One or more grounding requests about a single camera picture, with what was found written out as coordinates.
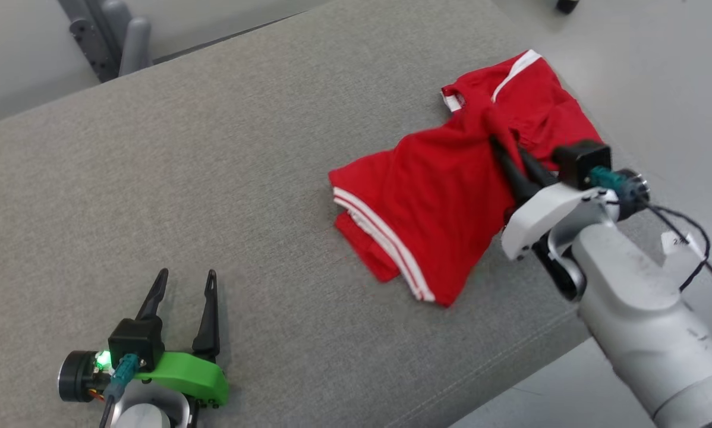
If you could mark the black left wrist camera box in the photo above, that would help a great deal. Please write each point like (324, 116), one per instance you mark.
(135, 345)

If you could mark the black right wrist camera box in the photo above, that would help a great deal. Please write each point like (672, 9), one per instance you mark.
(582, 163)

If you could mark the black caster wheel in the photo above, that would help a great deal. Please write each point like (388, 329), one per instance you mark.
(567, 6)

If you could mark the grey fabric sofa seat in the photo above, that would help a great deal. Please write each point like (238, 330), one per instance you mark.
(243, 178)

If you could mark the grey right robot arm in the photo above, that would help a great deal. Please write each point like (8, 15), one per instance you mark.
(641, 321)

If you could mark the red jersey with white sleeves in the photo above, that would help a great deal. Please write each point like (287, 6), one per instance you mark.
(433, 202)

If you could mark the grey tube foot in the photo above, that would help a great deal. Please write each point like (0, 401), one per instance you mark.
(136, 47)

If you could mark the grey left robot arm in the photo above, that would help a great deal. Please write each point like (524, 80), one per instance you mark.
(145, 413)

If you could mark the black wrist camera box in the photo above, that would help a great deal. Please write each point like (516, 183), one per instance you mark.
(135, 345)
(582, 163)

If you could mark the red shorts with white stripe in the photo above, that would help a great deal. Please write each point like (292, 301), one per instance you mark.
(540, 101)

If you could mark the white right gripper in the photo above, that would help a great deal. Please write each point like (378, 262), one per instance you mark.
(540, 214)

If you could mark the grey metal partition post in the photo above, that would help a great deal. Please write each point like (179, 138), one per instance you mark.
(82, 9)

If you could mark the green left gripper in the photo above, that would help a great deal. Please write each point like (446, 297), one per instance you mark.
(189, 374)

